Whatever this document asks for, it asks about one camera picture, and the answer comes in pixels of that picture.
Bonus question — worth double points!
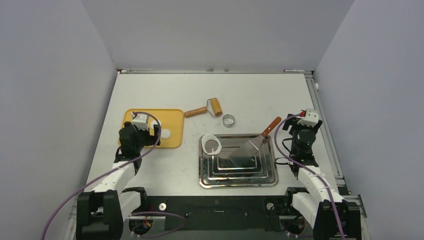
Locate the white cut dough disc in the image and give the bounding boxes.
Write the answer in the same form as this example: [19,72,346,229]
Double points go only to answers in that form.
[160,128,171,139]

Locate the yellow plastic tray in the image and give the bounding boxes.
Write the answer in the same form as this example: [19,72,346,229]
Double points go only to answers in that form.
[122,108,185,149]

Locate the scraper with red handle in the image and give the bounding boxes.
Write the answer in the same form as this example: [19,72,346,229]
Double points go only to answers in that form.
[228,116,282,167]

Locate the metal ring cutter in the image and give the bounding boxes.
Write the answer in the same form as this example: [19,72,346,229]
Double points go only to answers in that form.
[222,114,235,128]

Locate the white dough piece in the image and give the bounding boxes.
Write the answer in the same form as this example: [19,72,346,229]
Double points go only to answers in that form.
[200,134,222,156]

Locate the wooden rolling pin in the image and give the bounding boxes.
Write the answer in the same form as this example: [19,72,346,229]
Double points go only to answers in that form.
[183,97,223,118]

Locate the stainless steel tray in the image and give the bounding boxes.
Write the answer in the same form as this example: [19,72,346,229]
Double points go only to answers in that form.
[198,133,279,189]

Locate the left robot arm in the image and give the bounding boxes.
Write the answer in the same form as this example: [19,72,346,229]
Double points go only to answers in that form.
[75,121,162,240]

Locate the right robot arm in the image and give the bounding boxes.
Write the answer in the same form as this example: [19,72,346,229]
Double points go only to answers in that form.
[279,111,363,240]

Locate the white dough disc right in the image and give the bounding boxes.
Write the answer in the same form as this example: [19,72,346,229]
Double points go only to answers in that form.
[150,119,162,131]

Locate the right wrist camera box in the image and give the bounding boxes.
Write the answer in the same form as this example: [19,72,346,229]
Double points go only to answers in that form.
[297,108,320,127]

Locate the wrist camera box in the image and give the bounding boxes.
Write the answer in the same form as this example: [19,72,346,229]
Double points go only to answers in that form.
[297,108,320,127]
[131,112,150,131]

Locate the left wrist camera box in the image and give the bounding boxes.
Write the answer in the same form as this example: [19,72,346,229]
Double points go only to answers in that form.
[131,112,150,131]

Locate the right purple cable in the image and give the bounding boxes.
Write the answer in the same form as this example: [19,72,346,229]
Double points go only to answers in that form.
[273,113,347,240]

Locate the purple cable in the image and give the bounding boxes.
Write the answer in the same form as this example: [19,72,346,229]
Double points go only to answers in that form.
[273,113,347,240]
[40,111,188,240]

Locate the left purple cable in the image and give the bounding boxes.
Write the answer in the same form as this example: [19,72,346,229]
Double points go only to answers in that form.
[40,111,188,240]

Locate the aluminium frame rail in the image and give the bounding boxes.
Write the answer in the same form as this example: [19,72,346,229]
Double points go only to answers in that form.
[304,70,351,196]

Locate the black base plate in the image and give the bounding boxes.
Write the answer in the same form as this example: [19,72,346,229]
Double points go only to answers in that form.
[135,195,307,234]

